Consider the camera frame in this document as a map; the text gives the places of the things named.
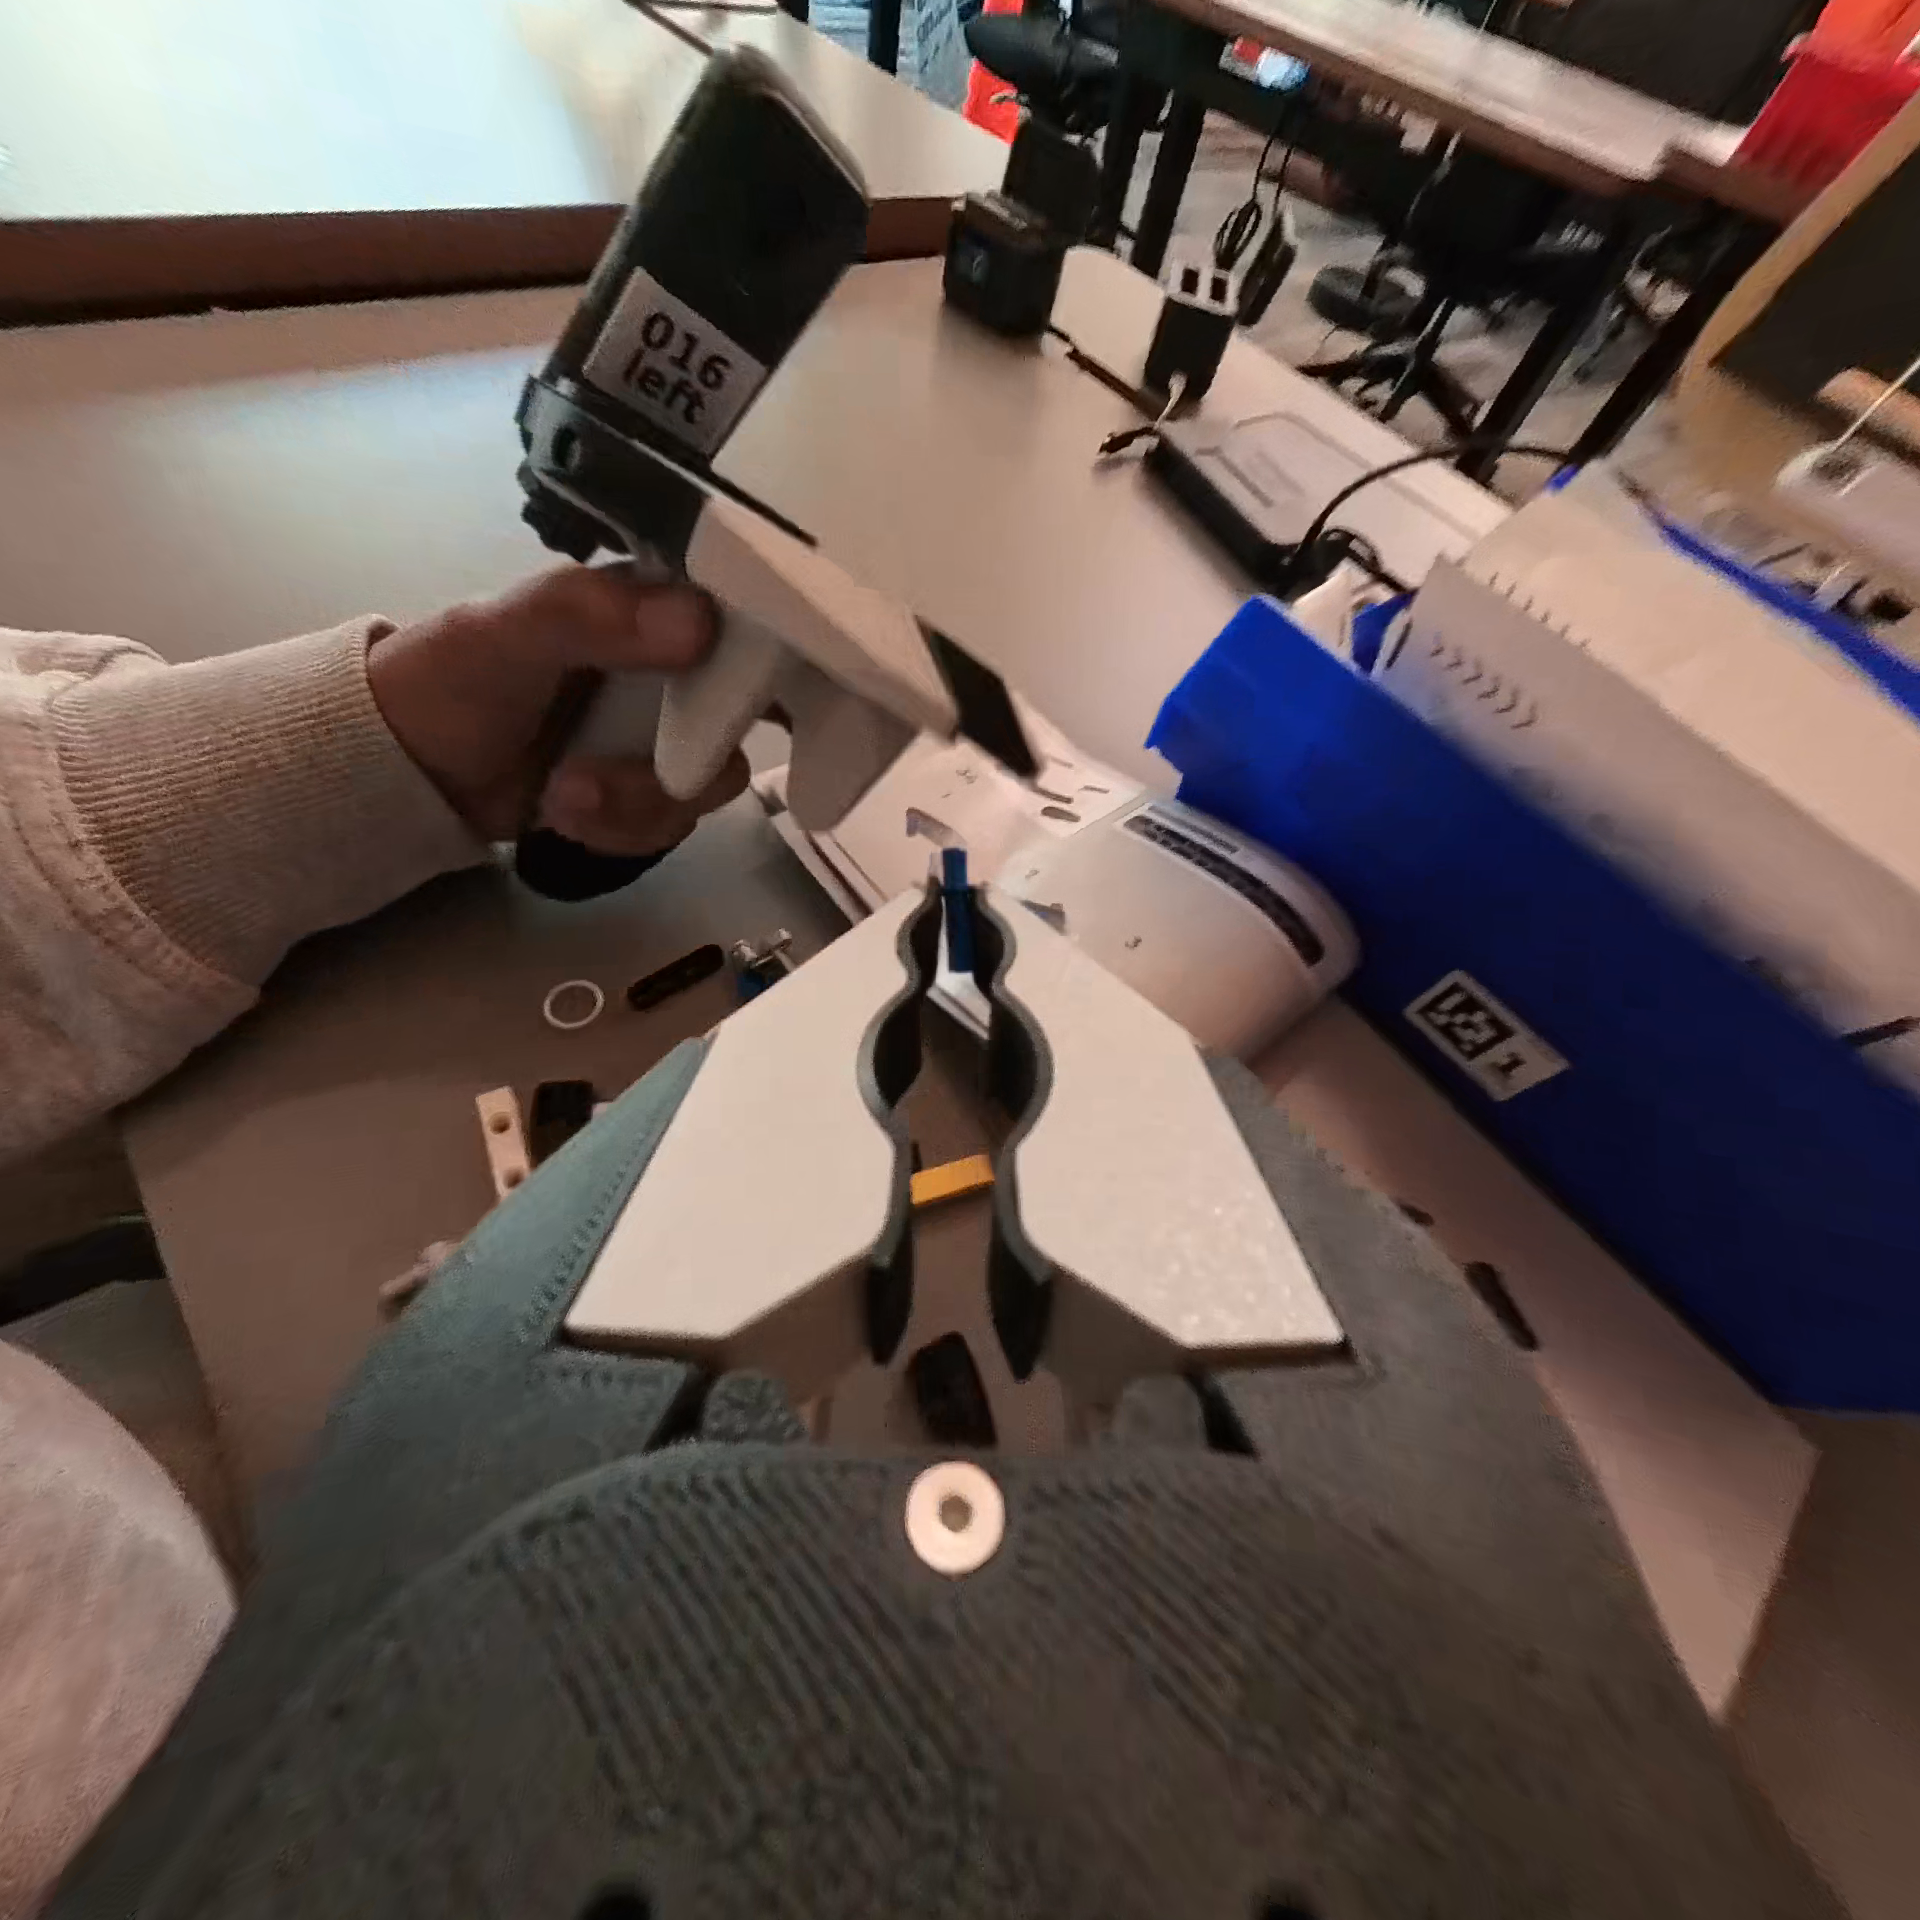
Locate lego instruction booklet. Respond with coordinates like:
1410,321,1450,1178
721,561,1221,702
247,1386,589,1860
757,748,1363,1059

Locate long wooden table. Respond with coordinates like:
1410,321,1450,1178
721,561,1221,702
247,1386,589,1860
1155,0,1805,232

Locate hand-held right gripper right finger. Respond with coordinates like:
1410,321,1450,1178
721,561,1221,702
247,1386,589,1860
972,884,1347,1415

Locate black adapter cable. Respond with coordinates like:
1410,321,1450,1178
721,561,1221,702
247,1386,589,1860
1287,439,1580,591

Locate red plastic bin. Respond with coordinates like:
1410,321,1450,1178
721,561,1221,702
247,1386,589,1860
1737,31,1920,201

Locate black office chair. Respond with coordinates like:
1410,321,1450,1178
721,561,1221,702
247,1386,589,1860
1302,134,1642,441

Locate long black lego piece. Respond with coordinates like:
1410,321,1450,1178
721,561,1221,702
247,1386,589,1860
623,944,730,1016

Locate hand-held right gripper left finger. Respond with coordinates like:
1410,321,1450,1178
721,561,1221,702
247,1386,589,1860
561,884,945,1409

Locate blue bin with square tag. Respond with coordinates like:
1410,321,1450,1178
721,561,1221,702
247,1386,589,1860
1143,596,1920,1415

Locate black charger with white slots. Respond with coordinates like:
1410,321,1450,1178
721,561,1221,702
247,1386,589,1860
1140,258,1246,406

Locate person's left hand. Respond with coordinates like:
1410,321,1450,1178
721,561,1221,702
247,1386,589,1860
363,564,753,858

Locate white lego beam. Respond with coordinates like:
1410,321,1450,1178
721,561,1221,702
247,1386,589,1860
474,1081,538,1200

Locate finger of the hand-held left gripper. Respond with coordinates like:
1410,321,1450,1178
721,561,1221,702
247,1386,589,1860
780,702,922,836
682,499,1041,780

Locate black cube charger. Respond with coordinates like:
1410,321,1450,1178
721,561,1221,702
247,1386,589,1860
942,192,1071,344

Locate person's torso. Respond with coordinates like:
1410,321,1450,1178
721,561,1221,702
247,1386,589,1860
0,1336,244,1920

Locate wooden chair with black back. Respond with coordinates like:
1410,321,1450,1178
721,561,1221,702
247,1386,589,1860
1677,90,1920,514

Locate person's left forearm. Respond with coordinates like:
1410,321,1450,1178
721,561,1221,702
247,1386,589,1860
0,615,490,1156

